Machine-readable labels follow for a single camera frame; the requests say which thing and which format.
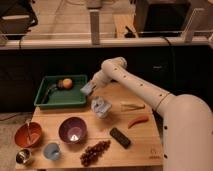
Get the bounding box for blue sponge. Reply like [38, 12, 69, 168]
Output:
[80, 82, 93, 96]

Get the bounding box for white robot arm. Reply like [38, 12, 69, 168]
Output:
[90, 57, 213, 171]

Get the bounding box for light blue cup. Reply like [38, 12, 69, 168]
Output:
[43, 143, 61, 161]

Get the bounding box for metal cup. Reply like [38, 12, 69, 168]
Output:
[16, 149, 31, 165]

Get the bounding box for crumpled white blue packet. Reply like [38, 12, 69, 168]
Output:
[91, 96, 112, 119]

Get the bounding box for orange fruit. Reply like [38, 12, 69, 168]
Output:
[62, 78, 73, 89]

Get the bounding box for pale green bean pod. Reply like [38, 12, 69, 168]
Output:
[121, 103, 145, 111]

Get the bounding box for green plastic tray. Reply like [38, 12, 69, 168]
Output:
[34, 75, 87, 110]

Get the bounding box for purple bowl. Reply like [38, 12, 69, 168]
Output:
[58, 117, 87, 144]

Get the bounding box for black remote control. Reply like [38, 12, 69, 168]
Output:
[110, 128, 131, 149]

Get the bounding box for bunch of dark grapes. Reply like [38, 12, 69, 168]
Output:
[80, 140, 111, 167]

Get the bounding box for metal spoon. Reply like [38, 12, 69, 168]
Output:
[26, 120, 32, 143]

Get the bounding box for orange bowl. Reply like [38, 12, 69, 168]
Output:
[14, 122, 42, 148]

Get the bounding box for black handled brush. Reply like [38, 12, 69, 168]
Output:
[41, 80, 63, 104]

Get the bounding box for grey metal post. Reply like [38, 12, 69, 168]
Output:
[89, 9, 100, 45]

